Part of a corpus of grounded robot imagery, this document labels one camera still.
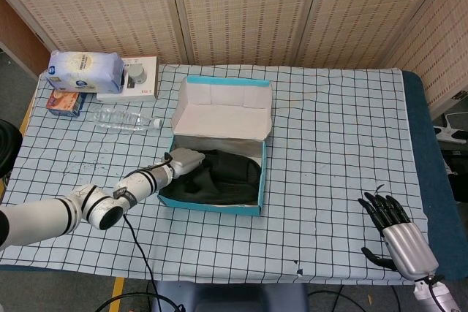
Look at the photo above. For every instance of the dark blue padded table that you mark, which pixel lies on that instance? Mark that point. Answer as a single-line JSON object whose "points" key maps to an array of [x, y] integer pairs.
{"points": [[438, 217]]}

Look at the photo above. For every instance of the blue cardboard shoe box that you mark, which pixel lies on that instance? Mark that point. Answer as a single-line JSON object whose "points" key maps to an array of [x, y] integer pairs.
{"points": [[219, 122]]}

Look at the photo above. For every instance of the blue white tissue pack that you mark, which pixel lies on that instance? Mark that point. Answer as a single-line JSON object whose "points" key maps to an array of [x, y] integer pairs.
{"points": [[84, 71]]}

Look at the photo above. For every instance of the small grey jar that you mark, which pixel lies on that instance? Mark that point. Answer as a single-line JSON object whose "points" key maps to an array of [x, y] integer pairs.
{"points": [[136, 72]]}

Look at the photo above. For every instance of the clear plastic water bottle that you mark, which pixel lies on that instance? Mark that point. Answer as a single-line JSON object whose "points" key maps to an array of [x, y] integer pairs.
{"points": [[120, 120]]}

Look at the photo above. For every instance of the black round stool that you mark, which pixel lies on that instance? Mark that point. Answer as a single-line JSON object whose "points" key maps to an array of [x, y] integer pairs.
{"points": [[9, 144]]}

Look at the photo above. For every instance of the woven bamboo folding screen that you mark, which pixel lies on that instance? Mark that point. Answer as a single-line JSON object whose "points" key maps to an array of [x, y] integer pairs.
{"points": [[237, 8]]}

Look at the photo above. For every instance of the blue orange packet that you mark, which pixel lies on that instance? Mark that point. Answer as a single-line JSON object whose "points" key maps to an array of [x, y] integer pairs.
{"points": [[62, 102]]}

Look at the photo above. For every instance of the flat white cardboard box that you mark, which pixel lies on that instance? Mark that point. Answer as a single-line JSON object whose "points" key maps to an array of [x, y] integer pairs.
{"points": [[146, 85]]}

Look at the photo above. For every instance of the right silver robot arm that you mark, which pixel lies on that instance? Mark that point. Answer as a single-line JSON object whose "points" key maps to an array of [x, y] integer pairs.
{"points": [[438, 299]]}

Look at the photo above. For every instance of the white plastic chair base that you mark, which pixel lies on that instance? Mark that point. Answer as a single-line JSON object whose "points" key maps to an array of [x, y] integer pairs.
{"points": [[448, 132]]}

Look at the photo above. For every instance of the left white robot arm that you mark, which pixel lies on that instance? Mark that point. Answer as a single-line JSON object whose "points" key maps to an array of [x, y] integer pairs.
{"points": [[36, 217]]}

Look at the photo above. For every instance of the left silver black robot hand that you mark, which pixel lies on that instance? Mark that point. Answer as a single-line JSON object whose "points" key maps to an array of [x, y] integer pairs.
{"points": [[184, 160]]}

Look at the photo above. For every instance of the dark blue chair seat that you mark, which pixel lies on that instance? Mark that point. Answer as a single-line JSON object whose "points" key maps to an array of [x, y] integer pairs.
{"points": [[226, 299]]}

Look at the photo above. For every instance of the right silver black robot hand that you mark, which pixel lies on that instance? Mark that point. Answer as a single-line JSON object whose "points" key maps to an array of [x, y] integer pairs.
{"points": [[406, 250]]}

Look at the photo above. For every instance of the light blue checkered tablecloth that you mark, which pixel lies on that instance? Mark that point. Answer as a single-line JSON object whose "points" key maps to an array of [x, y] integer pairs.
{"points": [[329, 144]]}

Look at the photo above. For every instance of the black equipment case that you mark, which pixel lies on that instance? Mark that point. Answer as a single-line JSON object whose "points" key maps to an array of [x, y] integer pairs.
{"points": [[459, 180]]}

